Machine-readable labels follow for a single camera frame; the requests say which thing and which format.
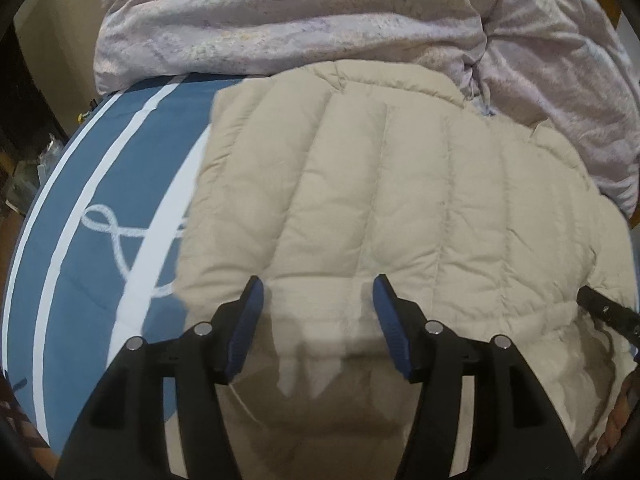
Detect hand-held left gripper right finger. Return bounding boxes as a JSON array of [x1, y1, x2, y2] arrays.
[[372, 274, 586, 480]]

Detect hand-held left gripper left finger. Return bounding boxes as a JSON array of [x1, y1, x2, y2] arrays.
[[55, 276, 265, 480]]

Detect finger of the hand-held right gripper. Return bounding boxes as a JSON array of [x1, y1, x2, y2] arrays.
[[576, 285, 640, 350]]

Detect beige puffer jacket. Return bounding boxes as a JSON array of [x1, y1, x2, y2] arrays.
[[172, 60, 638, 480]]

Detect brown braided cloth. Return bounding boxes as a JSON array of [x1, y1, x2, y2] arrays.
[[595, 375, 635, 463]]

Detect blue white striped bed cover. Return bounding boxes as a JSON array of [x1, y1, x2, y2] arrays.
[[0, 72, 251, 456]]

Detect clear plastic bag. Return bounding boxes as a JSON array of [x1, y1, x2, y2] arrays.
[[37, 132, 68, 176]]

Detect lavender crinkled duvet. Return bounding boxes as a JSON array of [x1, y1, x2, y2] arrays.
[[95, 0, 640, 221]]

